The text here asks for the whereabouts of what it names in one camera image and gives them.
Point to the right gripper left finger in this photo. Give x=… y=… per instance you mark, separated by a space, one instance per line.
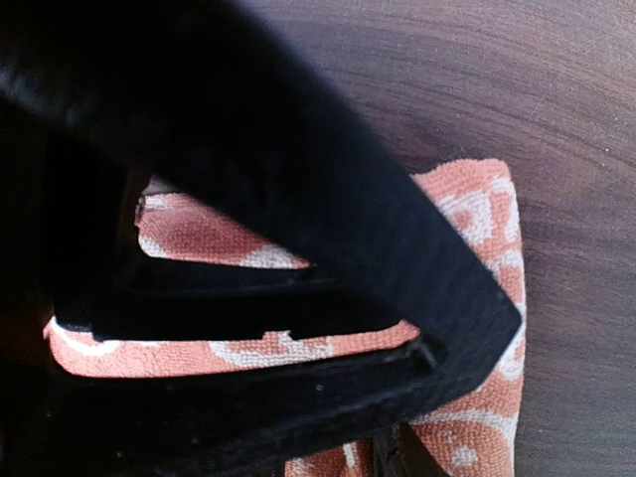
x=205 y=96

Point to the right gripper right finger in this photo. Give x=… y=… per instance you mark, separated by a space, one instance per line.
x=397 y=451

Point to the orange rabbit pattern towel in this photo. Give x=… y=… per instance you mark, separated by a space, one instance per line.
x=473 y=436

